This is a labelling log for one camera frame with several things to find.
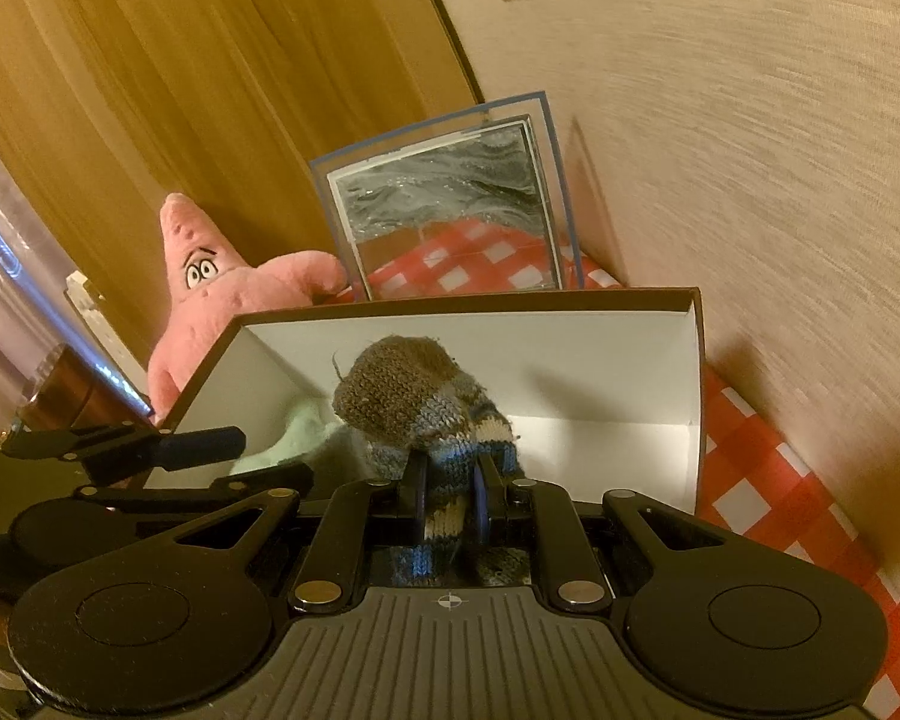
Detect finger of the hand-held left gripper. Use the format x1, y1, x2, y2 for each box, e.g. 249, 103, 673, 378
0, 423, 248, 488
71, 463, 317, 512

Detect framed grey picture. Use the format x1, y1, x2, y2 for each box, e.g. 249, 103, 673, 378
309, 91, 584, 301

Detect blue grey knitted sock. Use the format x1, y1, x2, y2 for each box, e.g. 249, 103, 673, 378
332, 336, 530, 587

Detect pink starfish plush toy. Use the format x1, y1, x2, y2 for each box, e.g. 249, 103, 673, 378
146, 193, 346, 421

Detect red white checked tablecloth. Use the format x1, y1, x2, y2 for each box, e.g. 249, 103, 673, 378
367, 214, 900, 720

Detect wooden door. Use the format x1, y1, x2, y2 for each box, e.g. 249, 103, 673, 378
0, 0, 488, 428

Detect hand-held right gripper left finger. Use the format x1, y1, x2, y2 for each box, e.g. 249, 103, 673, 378
169, 454, 430, 611

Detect brown metal canister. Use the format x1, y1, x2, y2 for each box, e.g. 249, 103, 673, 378
15, 345, 155, 436

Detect brown cardboard box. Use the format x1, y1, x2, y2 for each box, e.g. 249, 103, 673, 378
144, 287, 704, 517

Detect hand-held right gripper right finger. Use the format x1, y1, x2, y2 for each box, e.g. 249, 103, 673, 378
471, 454, 728, 611

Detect mint green towel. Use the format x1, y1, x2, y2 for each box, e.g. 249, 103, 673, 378
229, 397, 346, 477

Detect sheer patterned curtain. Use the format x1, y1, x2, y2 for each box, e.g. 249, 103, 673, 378
0, 112, 83, 421

